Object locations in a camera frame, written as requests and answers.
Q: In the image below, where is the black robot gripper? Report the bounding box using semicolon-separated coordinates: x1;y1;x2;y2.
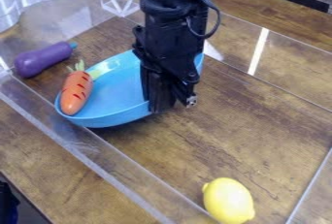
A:
134;0;208;113

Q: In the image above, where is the blue plastic plate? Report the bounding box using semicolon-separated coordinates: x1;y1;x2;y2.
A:
54;48;205;129

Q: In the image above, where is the orange toy carrot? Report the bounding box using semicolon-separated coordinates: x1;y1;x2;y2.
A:
60;60;102;115

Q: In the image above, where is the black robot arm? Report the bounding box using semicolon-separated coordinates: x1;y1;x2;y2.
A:
134;0;216;113

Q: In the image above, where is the purple toy eggplant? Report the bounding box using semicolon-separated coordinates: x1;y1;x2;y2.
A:
15;42;78;78

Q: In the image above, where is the yellow toy lemon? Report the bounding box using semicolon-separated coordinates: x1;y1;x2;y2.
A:
202;177;256;224

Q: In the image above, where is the clear acrylic enclosure wall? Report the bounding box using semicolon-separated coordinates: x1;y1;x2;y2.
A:
0;0;332;224

